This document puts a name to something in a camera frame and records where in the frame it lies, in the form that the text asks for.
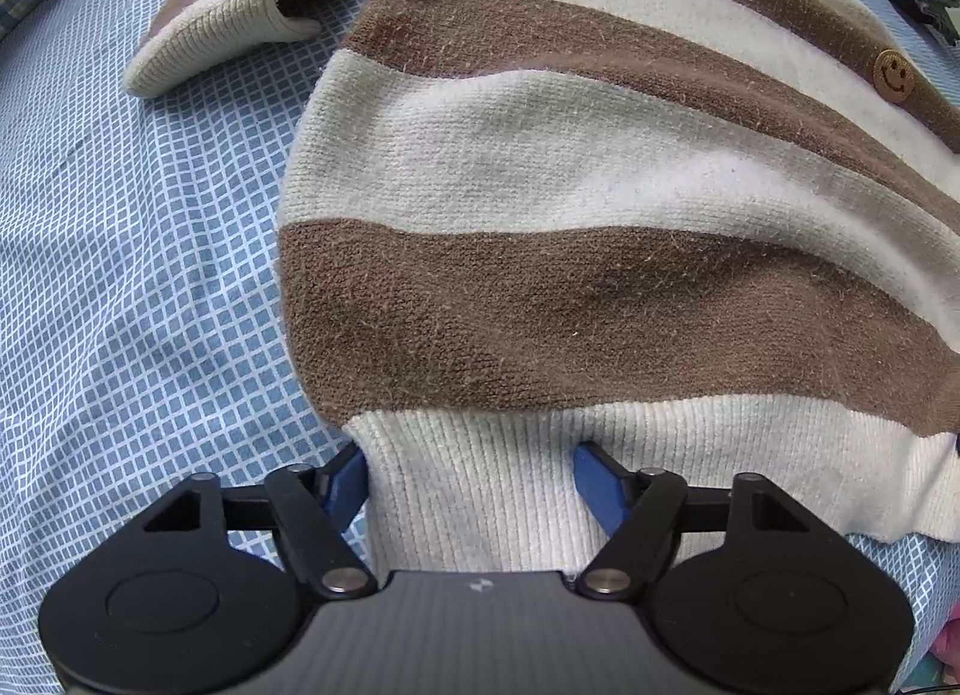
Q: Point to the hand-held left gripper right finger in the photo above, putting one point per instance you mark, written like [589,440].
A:
[600,486]

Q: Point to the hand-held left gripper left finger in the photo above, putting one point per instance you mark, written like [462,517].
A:
[346,486]

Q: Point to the brown and cream striped sweater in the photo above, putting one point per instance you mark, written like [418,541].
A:
[600,230]

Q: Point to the blue checked bed sheet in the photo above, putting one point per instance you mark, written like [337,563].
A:
[142,253]

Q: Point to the colourful printed cloth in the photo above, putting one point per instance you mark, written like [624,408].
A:
[937,654]

